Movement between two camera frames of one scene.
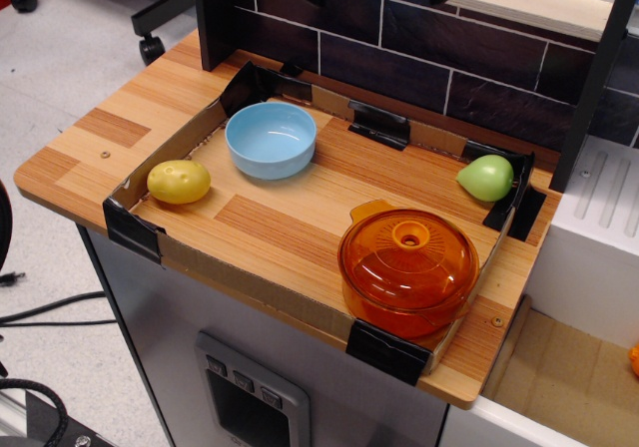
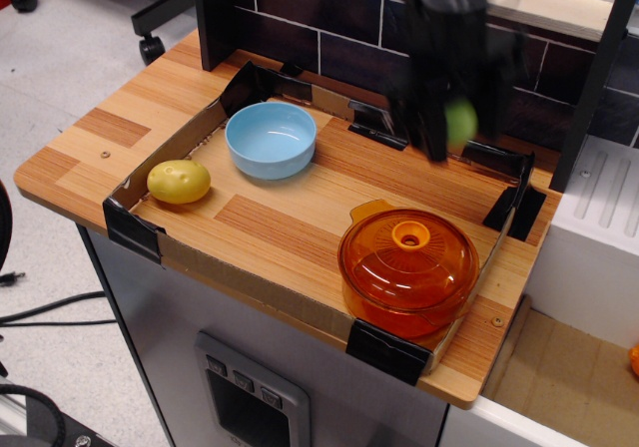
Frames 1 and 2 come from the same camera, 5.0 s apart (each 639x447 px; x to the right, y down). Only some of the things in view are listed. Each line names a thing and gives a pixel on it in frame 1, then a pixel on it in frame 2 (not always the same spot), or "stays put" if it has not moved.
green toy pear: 488,177 -> 461,121
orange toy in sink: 634,356 stays put
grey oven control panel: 249,404 stays put
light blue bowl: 271,141 stays put
